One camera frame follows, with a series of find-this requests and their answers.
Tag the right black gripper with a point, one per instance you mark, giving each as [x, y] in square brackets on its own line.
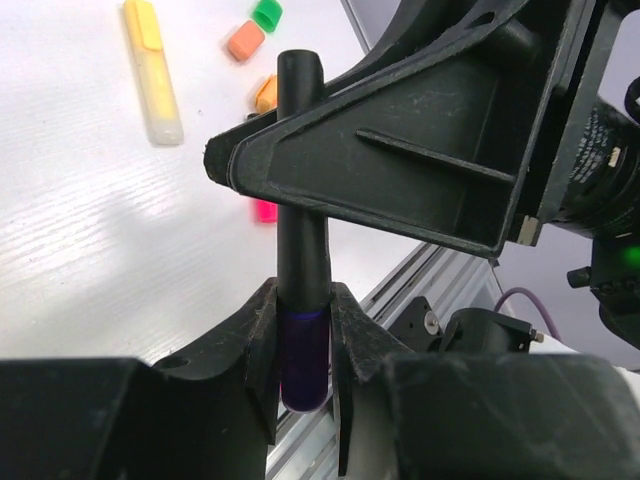
[595, 176]

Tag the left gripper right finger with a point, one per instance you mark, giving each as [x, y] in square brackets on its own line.
[407, 415]

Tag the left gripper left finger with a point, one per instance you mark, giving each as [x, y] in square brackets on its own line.
[207, 411]

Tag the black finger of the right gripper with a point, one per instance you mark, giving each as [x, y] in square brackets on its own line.
[435, 134]

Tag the purple highlighter black body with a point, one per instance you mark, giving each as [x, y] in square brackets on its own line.
[303, 261]

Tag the peach highlighter cap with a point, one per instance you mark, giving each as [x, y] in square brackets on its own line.
[267, 95]

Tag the green highlighter cap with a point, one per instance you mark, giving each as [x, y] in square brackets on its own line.
[267, 14]

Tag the orange pastel highlighter cap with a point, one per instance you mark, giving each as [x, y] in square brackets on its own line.
[245, 41]

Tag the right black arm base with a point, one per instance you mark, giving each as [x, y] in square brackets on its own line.
[469, 330]

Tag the pink highlighter black body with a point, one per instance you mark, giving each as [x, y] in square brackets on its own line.
[266, 212]

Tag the yellow pastel highlighter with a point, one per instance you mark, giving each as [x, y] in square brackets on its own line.
[161, 110]

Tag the aluminium front rail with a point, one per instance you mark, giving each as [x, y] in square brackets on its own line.
[306, 444]

